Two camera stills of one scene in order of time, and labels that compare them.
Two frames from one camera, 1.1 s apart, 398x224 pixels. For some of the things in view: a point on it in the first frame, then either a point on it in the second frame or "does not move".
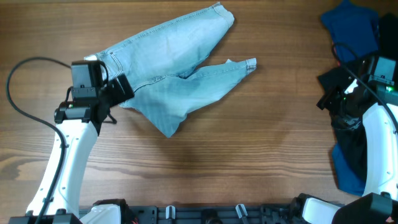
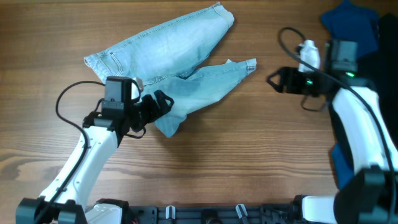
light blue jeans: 154,67 does not move
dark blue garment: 354,30 does not move
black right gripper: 329,96 to 292,80
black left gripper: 121,90 to 148,109
